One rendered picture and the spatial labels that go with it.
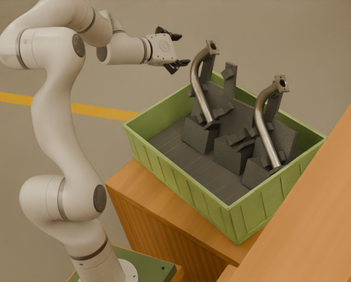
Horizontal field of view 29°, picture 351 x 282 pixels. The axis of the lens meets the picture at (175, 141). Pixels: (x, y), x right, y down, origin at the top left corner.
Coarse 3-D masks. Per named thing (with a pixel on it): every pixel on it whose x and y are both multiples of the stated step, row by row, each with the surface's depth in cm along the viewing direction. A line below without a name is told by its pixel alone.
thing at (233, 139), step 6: (228, 102) 224; (222, 108) 226; (228, 108) 223; (216, 114) 223; (222, 114) 225; (240, 132) 222; (246, 132) 222; (228, 138) 222; (234, 138) 222; (240, 138) 223
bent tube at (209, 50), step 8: (208, 40) 228; (208, 48) 227; (216, 48) 229; (200, 56) 231; (192, 64) 235; (192, 72) 236; (192, 80) 236; (200, 88) 235; (200, 96) 234; (200, 104) 234; (208, 112) 232; (208, 120) 232
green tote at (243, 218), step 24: (216, 72) 252; (168, 96) 247; (240, 96) 244; (144, 120) 245; (168, 120) 251; (288, 120) 224; (144, 144) 230; (312, 144) 219; (168, 168) 224; (288, 168) 205; (192, 192) 217; (264, 192) 204; (288, 192) 211; (216, 216) 210; (240, 216) 202; (264, 216) 210; (240, 240) 207
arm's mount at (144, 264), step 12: (120, 252) 206; (132, 252) 204; (132, 264) 201; (144, 264) 199; (156, 264) 198; (168, 264) 197; (72, 276) 203; (144, 276) 196; (156, 276) 195; (168, 276) 194
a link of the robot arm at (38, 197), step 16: (48, 176) 174; (32, 192) 171; (48, 192) 170; (32, 208) 172; (48, 208) 170; (48, 224) 176; (64, 224) 179; (80, 224) 180; (96, 224) 181; (64, 240) 177; (80, 240) 178; (96, 240) 179; (80, 256) 180
